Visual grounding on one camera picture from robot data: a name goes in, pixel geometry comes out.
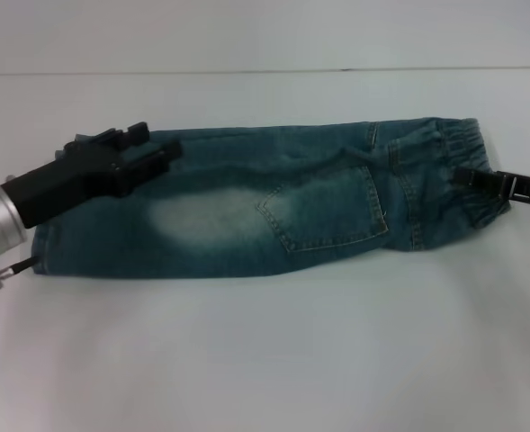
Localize blue denim shorts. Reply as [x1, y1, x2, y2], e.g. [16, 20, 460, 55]
[32, 115, 511, 280]

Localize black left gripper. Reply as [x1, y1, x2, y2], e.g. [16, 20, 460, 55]
[0, 119, 185, 230]

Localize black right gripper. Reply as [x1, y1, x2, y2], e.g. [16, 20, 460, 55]
[453, 165, 530, 209]

